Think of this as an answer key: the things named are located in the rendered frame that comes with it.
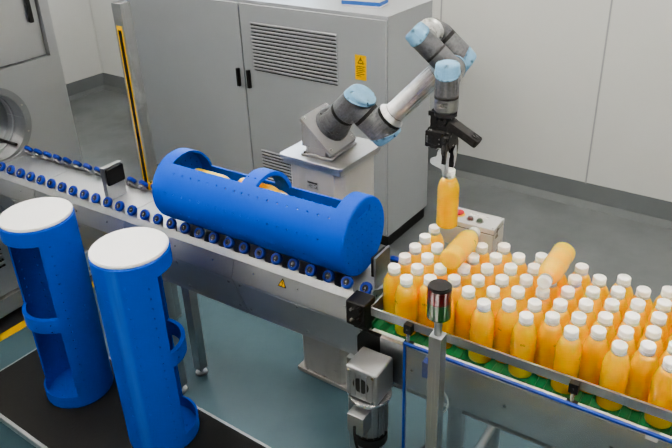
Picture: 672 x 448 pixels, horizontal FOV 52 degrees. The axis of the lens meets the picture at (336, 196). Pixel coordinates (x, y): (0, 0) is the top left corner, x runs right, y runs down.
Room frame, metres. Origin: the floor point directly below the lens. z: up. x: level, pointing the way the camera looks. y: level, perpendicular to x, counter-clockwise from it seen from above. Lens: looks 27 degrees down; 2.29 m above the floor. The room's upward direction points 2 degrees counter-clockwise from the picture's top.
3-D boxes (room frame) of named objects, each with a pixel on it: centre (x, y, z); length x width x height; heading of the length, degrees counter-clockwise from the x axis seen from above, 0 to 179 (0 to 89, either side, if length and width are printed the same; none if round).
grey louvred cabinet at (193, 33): (4.57, 0.41, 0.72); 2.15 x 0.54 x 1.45; 54
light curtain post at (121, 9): (3.12, 0.91, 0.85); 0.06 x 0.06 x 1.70; 56
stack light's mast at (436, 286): (1.50, -0.26, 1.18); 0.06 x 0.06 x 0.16
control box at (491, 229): (2.14, -0.48, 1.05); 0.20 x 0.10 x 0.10; 56
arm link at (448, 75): (2.03, -0.35, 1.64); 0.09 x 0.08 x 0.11; 161
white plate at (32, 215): (2.42, 1.18, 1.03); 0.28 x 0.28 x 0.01
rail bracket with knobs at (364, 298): (1.82, -0.07, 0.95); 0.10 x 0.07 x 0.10; 146
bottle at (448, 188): (2.02, -0.37, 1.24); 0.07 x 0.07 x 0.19
